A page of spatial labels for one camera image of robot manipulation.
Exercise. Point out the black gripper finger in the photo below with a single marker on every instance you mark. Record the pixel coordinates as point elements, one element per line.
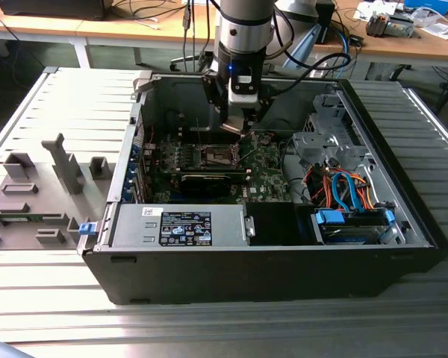
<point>211,87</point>
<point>265,106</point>

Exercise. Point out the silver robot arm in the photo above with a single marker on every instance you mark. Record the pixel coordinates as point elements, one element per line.
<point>242,33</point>

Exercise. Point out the metal locking lever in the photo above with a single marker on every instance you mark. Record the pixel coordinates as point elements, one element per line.
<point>199,132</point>

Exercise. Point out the CPU socket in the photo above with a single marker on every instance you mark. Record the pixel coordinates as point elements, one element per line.
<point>218,156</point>

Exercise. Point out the round coin battery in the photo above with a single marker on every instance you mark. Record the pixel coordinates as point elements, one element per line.
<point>266,140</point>

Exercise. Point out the office chair base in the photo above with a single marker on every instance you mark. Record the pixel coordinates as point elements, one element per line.
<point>173,66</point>

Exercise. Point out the green motherboard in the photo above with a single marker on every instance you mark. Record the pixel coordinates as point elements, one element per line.
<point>265,171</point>

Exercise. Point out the metal drive cage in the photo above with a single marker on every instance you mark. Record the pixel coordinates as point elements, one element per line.
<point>321,145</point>

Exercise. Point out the white board sticker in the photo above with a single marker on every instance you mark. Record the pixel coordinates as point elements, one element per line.
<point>253,190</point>

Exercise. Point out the black upright box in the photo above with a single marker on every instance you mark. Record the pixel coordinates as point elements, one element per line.
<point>325,22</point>

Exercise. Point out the black graphics card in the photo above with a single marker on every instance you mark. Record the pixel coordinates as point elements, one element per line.
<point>205,186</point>

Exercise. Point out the black plastic shroud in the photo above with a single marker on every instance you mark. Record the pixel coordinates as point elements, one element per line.
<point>272,223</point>

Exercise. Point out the hard disk in blue carrier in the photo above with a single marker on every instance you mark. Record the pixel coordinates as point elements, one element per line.
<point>328,217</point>

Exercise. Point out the wooden desk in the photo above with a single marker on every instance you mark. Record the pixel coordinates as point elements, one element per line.
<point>41,27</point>
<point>395,46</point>

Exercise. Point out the grey desk device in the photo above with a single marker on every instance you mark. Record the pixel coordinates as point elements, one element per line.
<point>395,27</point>

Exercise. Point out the grey power supply unit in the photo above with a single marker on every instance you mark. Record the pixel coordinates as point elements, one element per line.
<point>134,227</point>

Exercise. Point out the black PC case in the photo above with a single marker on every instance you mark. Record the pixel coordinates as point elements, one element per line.
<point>246,279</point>

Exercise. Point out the large black box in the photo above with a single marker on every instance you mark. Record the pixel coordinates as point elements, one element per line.
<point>52,7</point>

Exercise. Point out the blue case latch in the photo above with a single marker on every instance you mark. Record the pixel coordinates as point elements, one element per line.
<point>86,229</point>

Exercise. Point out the blue cardboard box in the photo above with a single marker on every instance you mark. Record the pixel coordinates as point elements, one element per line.
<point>427,4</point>

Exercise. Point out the white papers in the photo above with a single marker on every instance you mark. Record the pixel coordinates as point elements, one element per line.
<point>442,30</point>

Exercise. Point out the grey parts rack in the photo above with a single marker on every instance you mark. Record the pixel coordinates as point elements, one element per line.
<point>48,201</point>

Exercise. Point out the green RAM stick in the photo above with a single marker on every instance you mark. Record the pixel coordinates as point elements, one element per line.
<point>18,219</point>

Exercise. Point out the blue grey rounded object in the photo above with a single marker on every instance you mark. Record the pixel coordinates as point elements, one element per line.
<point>2,350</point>

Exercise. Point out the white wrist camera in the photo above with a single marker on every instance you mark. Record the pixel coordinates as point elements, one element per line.
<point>242,97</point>

